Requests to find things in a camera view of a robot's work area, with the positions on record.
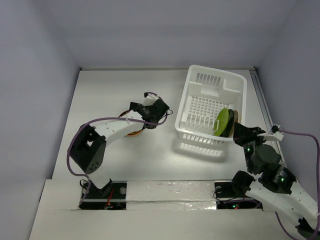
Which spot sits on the foil covered front panel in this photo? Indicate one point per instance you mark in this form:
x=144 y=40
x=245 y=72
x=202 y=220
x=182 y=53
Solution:
x=170 y=195

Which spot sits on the brown yellow patterned plate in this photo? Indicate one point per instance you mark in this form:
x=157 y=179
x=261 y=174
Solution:
x=134 y=133

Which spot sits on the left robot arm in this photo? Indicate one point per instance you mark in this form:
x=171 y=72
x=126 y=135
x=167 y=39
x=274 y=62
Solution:
x=86 y=150

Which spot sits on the black plate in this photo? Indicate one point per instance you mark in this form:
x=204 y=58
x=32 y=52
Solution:
x=226 y=132

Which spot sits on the aluminium rail right side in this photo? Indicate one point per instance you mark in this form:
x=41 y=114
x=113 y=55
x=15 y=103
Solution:
x=260 y=96

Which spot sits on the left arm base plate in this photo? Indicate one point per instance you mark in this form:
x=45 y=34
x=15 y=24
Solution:
x=111 y=197

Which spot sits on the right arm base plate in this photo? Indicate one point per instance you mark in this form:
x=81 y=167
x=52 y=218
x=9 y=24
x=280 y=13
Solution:
x=227 y=199

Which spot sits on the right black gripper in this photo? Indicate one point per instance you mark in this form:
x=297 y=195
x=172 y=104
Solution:
x=244 y=136

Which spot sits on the cream floral plate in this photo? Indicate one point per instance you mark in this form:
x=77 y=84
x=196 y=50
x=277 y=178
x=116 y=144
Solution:
x=236 y=119

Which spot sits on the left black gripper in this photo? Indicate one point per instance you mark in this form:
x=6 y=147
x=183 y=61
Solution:
x=133 y=104

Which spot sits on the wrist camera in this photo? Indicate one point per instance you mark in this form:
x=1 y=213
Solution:
x=150 y=98
x=274 y=135

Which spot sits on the white plastic dish rack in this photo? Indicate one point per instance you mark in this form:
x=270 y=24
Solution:
x=206 y=92

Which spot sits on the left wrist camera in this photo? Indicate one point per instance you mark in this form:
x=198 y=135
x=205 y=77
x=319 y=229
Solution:
x=150 y=98

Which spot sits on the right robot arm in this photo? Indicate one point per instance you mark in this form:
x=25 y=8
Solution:
x=271 y=183

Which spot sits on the green plate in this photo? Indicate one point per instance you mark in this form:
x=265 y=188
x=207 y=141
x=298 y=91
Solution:
x=221 y=122

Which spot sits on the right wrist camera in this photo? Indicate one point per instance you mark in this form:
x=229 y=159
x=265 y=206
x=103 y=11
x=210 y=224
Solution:
x=274 y=135

